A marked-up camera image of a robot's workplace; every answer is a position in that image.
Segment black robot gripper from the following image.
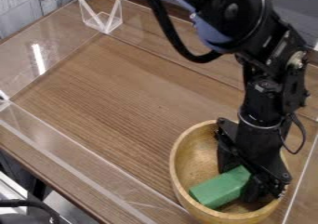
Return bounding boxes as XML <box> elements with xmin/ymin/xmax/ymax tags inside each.
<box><xmin>215</xmin><ymin>117</ymin><xmax>292</xmax><ymax>204</ymax></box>

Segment green rectangular block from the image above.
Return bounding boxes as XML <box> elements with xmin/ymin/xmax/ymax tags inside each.
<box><xmin>189</xmin><ymin>165</ymin><xmax>252</xmax><ymax>209</ymax></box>

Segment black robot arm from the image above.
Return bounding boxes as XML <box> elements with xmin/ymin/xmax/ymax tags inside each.
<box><xmin>147</xmin><ymin>0</ymin><xmax>309</xmax><ymax>202</ymax></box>

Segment brown wooden bowl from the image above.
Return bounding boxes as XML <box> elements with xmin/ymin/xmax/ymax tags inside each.
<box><xmin>169</xmin><ymin>120</ymin><xmax>281</xmax><ymax>224</ymax></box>

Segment clear acrylic wall panels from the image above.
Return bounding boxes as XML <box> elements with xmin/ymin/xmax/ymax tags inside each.
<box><xmin>0</xmin><ymin>0</ymin><xmax>317</xmax><ymax>224</ymax></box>

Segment black cable at bottom left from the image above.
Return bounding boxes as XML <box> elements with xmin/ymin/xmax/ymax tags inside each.
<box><xmin>0</xmin><ymin>199</ymin><xmax>63</xmax><ymax>224</ymax></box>

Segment clear acrylic corner bracket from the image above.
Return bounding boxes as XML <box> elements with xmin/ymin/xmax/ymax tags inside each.
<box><xmin>79</xmin><ymin>0</ymin><xmax>123</xmax><ymax>34</ymax></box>

